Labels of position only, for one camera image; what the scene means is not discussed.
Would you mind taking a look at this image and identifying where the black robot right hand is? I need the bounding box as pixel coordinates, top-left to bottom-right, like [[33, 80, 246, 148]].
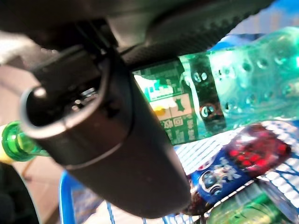
[[0, 0, 274, 219]]

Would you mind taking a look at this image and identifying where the Pepsi cola bottle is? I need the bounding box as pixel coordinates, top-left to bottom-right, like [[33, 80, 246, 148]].
[[184, 123, 292, 215]]

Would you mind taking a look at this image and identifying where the green bottle in basket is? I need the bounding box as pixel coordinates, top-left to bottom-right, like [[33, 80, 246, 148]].
[[209, 184, 299, 224]]

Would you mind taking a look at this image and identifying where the blue plastic shopping basket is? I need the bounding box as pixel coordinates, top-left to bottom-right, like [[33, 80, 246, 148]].
[[58, 28, 299, 224]]

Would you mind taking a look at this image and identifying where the green Sprite bottle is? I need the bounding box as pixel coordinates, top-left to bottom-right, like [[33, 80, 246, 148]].
[[0, 25, 299, 164]]

